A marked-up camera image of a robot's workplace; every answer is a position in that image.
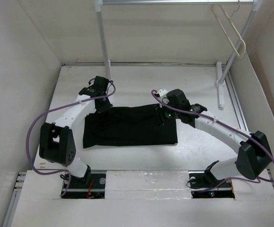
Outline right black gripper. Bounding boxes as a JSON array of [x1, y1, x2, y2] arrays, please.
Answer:
[[153, 99, 180, 126]]

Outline black trousers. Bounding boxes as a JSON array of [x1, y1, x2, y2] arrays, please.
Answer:
[[83, 104, 178, 148]]

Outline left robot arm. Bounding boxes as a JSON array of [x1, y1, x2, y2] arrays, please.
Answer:
[[39, 76, 113, 188]]

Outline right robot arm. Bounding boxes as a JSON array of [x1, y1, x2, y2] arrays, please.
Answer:
[[151, 89, 274, 191]]

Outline cream clothes hanger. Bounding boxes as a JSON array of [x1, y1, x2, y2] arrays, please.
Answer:
[[210, 0, 246, 58]]

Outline metal clothes rack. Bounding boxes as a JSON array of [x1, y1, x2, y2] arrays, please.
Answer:
[[94, 0, 262, 108]]

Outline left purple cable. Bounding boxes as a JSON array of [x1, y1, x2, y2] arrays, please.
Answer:
[[26, 82, 117, 198]]

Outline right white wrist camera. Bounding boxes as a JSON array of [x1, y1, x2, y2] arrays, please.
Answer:
[[156, 88, 169, 108]]

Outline right aluminium side rail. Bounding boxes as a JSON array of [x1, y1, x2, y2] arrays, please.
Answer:
[[225, 73, 250, 136]]

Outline aluminium side rail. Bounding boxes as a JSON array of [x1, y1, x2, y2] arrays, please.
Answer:
[[3, 172, 27, 227], [225, 73, 250, 136]]

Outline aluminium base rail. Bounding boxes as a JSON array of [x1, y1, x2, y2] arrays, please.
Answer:
[[60, 170, 235, 200]]

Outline left aluminium side rail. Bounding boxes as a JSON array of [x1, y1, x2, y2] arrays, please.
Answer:
[[3, 172, 27, 227]]

